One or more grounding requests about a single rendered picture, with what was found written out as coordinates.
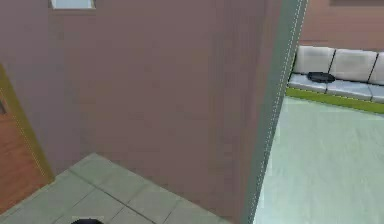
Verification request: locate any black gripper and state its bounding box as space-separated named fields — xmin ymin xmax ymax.
xmin=70 ymin=217 xmax=104 ymax=224

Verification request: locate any brown wooden room door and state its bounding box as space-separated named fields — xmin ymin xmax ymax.
xmin=0 ymin=63 xmax=56 ymax=215

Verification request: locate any black flat object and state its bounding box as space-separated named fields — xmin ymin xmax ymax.
xmin=306 ymin=71 xmax=336 ymax=84

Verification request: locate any white sofa with green base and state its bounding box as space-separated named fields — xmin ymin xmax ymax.
xmin=285 ymin=44 xmax=384 ymax=115

